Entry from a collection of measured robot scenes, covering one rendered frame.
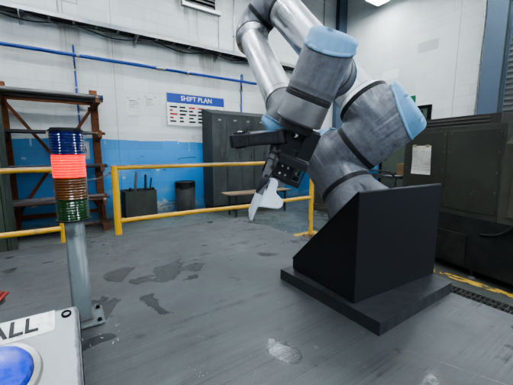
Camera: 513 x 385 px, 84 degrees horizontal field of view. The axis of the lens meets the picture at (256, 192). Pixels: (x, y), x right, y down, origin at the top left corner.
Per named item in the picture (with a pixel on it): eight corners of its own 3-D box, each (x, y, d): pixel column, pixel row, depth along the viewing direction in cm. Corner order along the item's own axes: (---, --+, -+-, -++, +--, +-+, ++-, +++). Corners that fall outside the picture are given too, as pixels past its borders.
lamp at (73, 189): (53, 202, 55) (51, 178, 55) (55, 197, 60) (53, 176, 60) (89, 198, 59) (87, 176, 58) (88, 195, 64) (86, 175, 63)
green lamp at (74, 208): (56, 224, 56) (53, 202, 55) (57, 218, 61) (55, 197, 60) (91, 220, 59) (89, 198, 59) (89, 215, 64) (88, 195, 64)
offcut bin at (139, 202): (153, 215, 530) (150, 170, 518) (159, 219, 492) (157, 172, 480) (122, 218, 501) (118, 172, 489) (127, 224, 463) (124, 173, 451)
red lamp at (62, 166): (51, 178, 55) (49, 154, 54) (53, 176, 60) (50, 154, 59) (87, 176, 58) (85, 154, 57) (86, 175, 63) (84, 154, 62)
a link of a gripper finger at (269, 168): (263, 193, 54) (279, 153, 56) (256, 190, 54) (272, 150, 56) (260, 198, 58) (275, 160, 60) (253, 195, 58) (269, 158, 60)
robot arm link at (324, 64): (364, 45, 53) (359, 30, 44) (334, 110, 58) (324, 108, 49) (318, 30, 56) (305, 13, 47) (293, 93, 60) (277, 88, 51)
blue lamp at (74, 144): (49, 154, 54) (46, 131, 53) (50, 154, 59) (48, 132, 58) (85, 154, 57) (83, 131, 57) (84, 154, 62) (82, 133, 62)
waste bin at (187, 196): (191, 209, 576) (191, 179, 567) (199, 213, 544) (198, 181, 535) (172, 211, 554) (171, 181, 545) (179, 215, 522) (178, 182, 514)
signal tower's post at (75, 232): (61, 336, 58) (38, 125, 52) (62, 317, 65) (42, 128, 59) (105, 323, 62) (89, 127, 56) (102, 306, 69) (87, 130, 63)
